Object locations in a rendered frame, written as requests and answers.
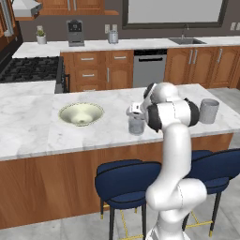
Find silver range hood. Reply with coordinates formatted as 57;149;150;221
11;0;44;19

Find black gas hob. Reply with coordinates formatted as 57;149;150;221
0;55;71;95

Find grey coffee machine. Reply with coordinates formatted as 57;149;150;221
66;19;85;48

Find wooden wall cupboards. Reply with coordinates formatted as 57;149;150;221
38;0;120;17

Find cream ice bowl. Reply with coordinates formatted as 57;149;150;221
57;101;105;128

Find silver toaster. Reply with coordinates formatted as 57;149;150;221
107;29;120;45

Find wooden tall cupboard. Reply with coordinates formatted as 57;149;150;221
0;0;19;51

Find navy blue bar stool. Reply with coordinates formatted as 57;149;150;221
94;158;163;240
182;147;240;238

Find wooden base cupboards with drawers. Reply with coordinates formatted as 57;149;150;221
60;49;135;94

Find steel tap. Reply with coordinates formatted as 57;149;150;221
180;23;190;40

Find silver dishwasher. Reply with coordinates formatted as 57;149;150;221
132;49;169;89

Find small potted plant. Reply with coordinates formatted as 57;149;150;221
35;28;48;45

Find clear glass of water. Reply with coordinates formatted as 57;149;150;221
127;115;146;136
199;97;220;125

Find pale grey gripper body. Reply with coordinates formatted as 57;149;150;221
126;106;146;122

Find steel sink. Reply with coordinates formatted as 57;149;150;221
168;37;207;46

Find dark framed window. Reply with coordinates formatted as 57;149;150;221
121;0;230;30

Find wooden kitchen island cabinet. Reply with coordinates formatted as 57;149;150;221
0;132;234;231

